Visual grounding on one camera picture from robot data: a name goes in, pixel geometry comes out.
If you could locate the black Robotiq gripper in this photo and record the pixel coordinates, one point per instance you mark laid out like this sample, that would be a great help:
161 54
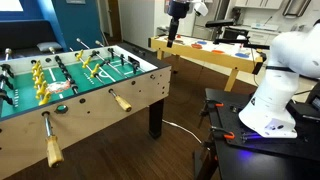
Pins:
178 9

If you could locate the yellow three-player foosball rod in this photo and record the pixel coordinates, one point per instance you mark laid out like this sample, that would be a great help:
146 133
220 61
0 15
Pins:
87 62

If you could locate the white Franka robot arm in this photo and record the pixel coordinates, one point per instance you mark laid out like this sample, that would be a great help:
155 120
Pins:
283 66

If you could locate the red air hockey striker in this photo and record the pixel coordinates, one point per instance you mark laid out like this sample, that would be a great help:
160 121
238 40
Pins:
196 46

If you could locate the small blue air hockey disc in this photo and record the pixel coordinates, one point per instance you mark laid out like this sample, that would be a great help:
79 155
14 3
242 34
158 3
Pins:
201 42

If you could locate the yellow air hockey table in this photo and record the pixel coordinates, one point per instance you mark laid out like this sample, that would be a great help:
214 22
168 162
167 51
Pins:
206 55

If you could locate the orange air hockey disc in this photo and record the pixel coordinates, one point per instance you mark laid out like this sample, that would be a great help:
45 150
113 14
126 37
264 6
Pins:
218 51

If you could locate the stainless steel refrigerator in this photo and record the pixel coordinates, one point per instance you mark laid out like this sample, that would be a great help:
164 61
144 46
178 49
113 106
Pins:
215 11

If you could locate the black goalie foosball rod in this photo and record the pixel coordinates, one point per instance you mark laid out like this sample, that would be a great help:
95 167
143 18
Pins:
121 60

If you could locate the brown wooden door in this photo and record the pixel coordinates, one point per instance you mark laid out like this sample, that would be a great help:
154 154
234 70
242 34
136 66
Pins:
115 16

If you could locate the black coffee machine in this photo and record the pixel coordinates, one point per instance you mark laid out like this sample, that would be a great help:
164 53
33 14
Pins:
236 16

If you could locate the large blue air hockey disc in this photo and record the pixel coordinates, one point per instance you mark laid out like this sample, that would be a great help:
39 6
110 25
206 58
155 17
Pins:
242 55

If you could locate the black two-player foosball rod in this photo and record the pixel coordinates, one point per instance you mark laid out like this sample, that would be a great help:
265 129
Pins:
94 53

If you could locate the white kitchen counter cabinets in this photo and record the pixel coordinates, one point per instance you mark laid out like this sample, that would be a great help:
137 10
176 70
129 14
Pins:
263 37

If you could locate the white upper kitchen cabinets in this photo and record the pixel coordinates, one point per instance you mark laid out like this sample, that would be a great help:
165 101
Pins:
258 3

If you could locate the beige foosball table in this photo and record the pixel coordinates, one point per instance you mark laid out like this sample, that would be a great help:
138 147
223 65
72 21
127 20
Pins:
100 113

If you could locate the black five-player foosball rod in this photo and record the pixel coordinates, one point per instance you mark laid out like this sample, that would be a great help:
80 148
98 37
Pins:
65 74

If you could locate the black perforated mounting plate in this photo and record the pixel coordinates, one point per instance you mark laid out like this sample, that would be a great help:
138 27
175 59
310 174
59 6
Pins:
233 141

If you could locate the grey cushion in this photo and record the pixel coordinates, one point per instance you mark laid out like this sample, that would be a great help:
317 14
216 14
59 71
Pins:
49 46

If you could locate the silver range hood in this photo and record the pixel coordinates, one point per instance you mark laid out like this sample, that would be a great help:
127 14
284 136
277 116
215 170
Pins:
295 8

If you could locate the round green ball entry cup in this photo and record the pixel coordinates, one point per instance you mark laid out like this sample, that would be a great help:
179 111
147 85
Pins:
61 108

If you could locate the yellow five-player foosball rod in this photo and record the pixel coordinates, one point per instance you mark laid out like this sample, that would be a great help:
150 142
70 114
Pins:
41 89

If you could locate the dark upholstered bench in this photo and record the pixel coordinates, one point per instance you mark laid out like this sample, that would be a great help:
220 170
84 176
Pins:
23 33

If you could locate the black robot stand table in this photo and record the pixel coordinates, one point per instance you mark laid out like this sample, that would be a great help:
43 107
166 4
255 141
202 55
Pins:
253 166

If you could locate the black control box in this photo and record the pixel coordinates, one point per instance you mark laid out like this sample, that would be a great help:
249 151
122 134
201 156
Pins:
310 110

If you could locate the black three-player foosball rod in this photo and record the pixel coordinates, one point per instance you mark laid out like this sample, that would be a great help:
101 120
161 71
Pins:
6 70

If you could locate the black stereo camera bar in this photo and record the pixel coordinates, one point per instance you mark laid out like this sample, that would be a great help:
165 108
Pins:
220 23

